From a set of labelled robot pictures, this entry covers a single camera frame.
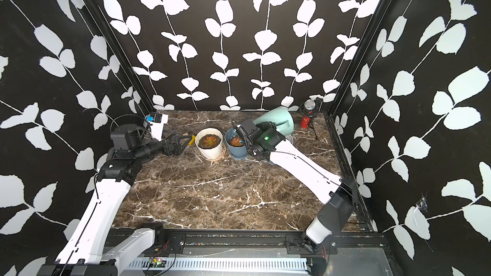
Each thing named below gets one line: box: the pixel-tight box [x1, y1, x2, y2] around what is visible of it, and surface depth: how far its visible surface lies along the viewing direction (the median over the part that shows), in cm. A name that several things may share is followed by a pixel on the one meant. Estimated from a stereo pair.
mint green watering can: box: [253, 106, 295, 136], surface depth 79 cm
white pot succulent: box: [194, 127, 224, 160], surface depth 97 cm
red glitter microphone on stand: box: [299, 97, 323, 140], surface depth 95 cm
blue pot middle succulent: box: [225, 127, 249, 159], surface depth 97 cm
